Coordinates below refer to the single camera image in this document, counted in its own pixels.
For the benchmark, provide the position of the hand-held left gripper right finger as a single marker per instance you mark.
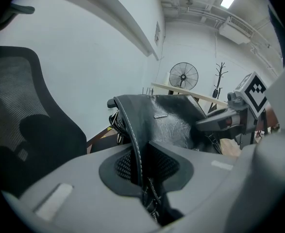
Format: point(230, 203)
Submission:
point(229, 190)

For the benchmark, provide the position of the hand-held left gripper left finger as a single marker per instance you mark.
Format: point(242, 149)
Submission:
point(88, 190)

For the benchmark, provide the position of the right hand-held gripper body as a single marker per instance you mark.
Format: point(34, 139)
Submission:
point(254, 93)

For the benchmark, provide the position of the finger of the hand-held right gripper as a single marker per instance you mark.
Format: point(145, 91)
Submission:
point(217, 124)

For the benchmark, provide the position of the black leather bag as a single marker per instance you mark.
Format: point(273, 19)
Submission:
point(166, 127)

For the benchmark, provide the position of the black mesh office chair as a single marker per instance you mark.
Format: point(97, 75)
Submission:
point(23, 93)

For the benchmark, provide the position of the black coat rack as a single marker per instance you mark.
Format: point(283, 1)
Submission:
point(221, 76)

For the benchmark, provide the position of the black standing fan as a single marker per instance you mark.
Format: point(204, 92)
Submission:
point(184, 76)

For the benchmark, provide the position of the white air conditioner unit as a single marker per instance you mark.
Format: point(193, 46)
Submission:
point(237, 30)

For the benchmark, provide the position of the white ceiling pipes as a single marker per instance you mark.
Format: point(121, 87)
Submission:
point(205, 11)

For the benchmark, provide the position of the wall poster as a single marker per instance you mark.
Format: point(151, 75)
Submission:
point(157, 33)

